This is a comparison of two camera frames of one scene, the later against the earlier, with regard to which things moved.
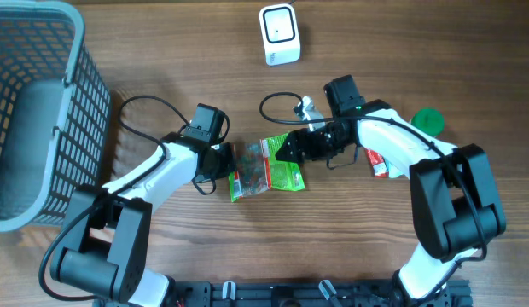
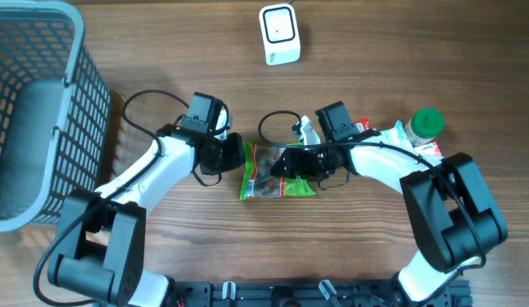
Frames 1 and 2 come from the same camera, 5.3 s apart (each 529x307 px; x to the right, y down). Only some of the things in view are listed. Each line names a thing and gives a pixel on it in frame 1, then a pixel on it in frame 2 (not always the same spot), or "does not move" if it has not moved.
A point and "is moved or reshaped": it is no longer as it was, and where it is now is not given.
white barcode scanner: x=280 y=33 does not move
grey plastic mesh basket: x=50 y=112 does not move
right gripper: x=297 y=137 -> x=299 y=164
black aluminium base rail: x=306 y=293 does not move
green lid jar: x=429 y=120 does not move
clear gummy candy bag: x=252 y=173 is moved or reshaped
